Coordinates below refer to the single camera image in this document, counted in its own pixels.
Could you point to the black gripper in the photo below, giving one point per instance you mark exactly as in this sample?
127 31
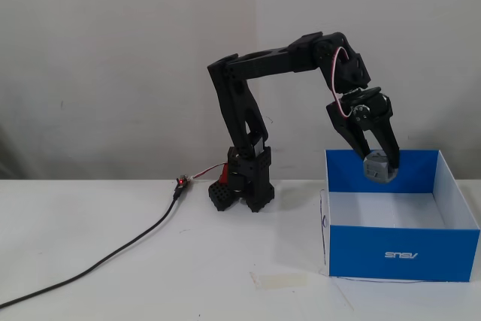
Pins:
376 110

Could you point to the gray block with X mark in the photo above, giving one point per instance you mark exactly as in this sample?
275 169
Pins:
377 170

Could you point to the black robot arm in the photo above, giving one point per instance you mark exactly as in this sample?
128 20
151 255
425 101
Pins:
233 84

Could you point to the blue white ASUS box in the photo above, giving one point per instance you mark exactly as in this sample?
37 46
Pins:
398 257

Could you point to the red plastic base part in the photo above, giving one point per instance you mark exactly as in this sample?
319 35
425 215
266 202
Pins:
224 174

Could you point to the clear tape strip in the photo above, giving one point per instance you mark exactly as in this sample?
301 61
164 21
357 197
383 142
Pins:
280 280

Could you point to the small controller board red LED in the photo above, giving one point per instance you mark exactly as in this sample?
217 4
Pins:
182 182

